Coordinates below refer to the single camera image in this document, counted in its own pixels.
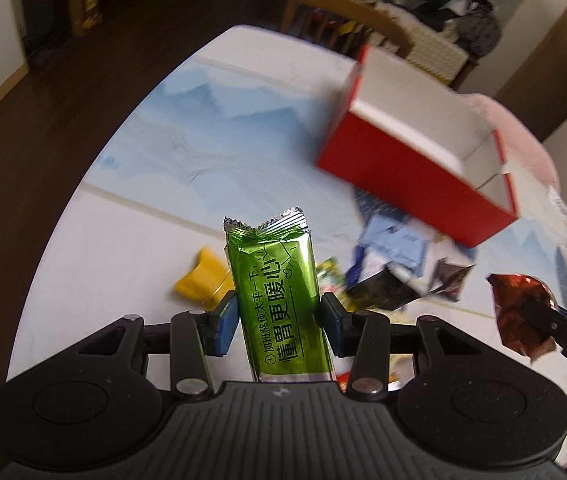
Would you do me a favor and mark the red cardboard box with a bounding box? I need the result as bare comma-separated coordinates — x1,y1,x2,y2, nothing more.
316,47,519,247

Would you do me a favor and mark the brown foil candy wrapper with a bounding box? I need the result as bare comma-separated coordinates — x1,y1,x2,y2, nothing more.
487,274,556,362

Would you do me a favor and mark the white blue snack packet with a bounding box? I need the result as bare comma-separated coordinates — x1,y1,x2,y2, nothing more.
345,245,387,288

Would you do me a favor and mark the sofa with white cover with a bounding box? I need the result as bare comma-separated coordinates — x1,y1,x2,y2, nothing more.
364,0,501,89

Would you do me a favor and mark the wooden chair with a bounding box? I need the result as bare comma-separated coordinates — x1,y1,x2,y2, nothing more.
279,0,413,58

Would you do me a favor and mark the green foil snack bar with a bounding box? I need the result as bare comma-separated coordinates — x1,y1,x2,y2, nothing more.
224,207,333,382

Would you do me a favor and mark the light blue snack packet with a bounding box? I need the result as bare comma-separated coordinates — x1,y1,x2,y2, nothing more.
359,214,429,276

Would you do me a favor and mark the yellow snack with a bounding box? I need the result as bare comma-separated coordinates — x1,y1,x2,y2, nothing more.
173,246,235,310

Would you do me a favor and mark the dark brown triangular packet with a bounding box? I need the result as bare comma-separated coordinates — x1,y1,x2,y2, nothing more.
429,258,474,302

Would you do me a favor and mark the black snack packet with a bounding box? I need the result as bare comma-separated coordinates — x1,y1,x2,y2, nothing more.
346,266,421,311

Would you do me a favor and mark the yellow minion candy card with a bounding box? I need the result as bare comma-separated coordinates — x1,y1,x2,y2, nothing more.
316,257,351,311

